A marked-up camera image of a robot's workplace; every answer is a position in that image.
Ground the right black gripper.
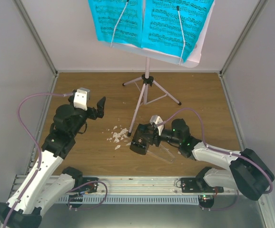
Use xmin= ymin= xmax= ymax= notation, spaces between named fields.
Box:
xmin=139 ymin=123 xmax=181 ymax=147

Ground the clear plastic metronome cover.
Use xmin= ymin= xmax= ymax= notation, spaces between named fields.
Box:
xmin=147 ymin=145 xmax=175 ymax=164

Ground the black metronome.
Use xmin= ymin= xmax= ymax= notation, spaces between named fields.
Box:
xmin=130 ymin=123 xmax=158 ymax=155

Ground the white music stand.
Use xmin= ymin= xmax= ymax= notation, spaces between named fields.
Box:
xmin=115 ymin=1 xmax=216 ymax=137

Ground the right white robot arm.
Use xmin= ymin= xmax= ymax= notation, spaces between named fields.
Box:
xmin=150 ymin=115 xmax=275 ymax=201

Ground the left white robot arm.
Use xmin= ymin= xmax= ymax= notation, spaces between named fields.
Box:
xmin=0 ymin=94 xmax=106 ymax=228

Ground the left cyan sheet music page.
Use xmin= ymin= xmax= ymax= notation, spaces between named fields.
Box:
xmin=88 ymin=0 xmax=143 ymax=48

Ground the cyan sheet music page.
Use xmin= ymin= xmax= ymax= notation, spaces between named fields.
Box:
xmin=88 ymin=0 xmax=143 ymax=48
xmin=141 ymin=0 xmax=215 ymax=64

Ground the right cyan sheet music page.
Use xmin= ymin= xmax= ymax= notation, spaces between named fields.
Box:
xmin=141 ymin=0 xmax=215 ymax=64

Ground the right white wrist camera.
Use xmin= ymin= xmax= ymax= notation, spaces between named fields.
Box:
xmin=149 ymin=115 xmax=164 ymax=136

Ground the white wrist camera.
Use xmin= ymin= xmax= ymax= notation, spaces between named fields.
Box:
xmin=149 ymin=115 xmax=164 ymax=136
xmin=73 ymin=87 xmax=90 ymax=111

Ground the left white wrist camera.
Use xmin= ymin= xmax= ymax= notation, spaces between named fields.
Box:
xmin=73 ymin=87 xmax=90 ymax=111

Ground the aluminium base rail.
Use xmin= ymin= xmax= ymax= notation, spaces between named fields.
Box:
xmin=10 ymin=174 xmax=269 ymax=205

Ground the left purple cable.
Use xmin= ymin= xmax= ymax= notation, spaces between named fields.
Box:
xmin=3 ymin=92 xmax=75 ymax=228

